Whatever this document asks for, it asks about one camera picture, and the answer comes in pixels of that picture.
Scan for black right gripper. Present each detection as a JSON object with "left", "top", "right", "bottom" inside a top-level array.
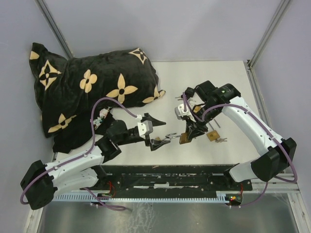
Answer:
[{"left": 184, "top": 104, "right": 220, "bottom": 141}]

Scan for large brass padlock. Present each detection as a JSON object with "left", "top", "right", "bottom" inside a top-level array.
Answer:
[{"left": 165, "top": 133, "right": 191, "bottom": 145}]

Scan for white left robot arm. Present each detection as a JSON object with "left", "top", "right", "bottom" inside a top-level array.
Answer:
[{"left": 20, "top": 113, "right": 169, "bottom": 210}]

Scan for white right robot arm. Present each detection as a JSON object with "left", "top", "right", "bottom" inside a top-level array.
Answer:
[{"left": 175, "top": 81, "right": 297, "bottom": 190}]

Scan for brass padlock long shackle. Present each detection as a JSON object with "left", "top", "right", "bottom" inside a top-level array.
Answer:
[{"left": 207, "top": 122, "right": 220, "bottom": 142}]

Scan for long shackle padlock keys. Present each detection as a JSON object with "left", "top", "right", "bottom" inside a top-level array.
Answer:
[{"left": 215, "top": 138, "right": 227, "bottom": 143}]

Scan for black padlock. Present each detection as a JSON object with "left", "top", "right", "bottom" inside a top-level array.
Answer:
[{"left": 185, "top": 87, "right": 195, "bottom": 99}]

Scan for black floral garment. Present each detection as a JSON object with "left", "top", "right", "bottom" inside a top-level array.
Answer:
[{"left": 52, "top": 107, "right": 115, "bottom": 153}]

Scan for black floral plush pillow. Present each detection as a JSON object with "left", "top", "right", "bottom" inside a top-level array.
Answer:
[{"left": 29, "top": 43, "right": 165, "bottom": 137}]

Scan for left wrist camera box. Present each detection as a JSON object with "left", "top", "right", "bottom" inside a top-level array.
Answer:
[{"left": 138, "top": 122, "right": 153, "bottom": 137}]

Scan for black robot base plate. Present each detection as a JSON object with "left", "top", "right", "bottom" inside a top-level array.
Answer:
[{"left": 92, "top": 165, "right": 253, "bottom": 199}]

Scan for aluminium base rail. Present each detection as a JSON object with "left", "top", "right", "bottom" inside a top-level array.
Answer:
[{"left": 250, "top": 178, "right": 300, "bottom": 194}]

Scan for light blue cable duct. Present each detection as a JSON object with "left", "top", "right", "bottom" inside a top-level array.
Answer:
[{"left": 52, "top": 191, "right": 242, "bottom": 202}]

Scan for right aluminium frame post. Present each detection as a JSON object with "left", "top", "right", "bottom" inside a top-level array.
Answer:
[{"left": 247, "top": 0, "right": 293, "bottom": 70}]

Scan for aluminium frame post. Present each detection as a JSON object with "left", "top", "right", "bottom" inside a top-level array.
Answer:
[
  {"left": 35, "top": 0, "right": 74, "bottom": 58},
  {"left": 247, "top": 0, "right": 293, "bottom": 70}
]

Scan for left aluminium frame post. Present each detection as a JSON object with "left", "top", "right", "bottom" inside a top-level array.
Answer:
[{"left": 35, "top": 0, "right": 74, "bottom": 58}]

